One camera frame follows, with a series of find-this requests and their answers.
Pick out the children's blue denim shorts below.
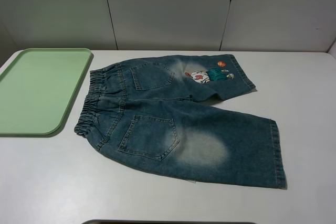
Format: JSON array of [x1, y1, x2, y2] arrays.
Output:
[[74, 54, 287, 189]]

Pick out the green plastic tray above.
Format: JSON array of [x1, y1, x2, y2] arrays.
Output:
[[1, 48, 92, 135]]

